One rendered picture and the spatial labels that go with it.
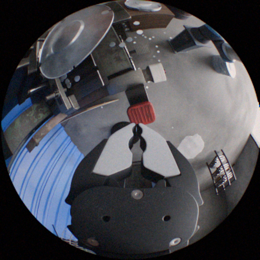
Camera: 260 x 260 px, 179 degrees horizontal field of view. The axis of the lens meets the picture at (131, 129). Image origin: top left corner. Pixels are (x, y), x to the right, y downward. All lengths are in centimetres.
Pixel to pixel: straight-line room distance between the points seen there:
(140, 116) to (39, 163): 136
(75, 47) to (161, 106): 98
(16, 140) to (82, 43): 39
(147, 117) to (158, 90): 78
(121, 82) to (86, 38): 21
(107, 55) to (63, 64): 16
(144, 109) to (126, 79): 15
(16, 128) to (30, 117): 10
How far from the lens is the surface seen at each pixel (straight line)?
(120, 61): 34
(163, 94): 103
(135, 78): 33
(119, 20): 26
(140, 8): 92
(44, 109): 50
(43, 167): 143
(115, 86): 35
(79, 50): 25
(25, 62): 25
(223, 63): 130
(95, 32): 25
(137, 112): 23
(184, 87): 110
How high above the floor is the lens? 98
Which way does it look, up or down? 56 degrees down
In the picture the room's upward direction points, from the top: 172 degrees counter-clockwise
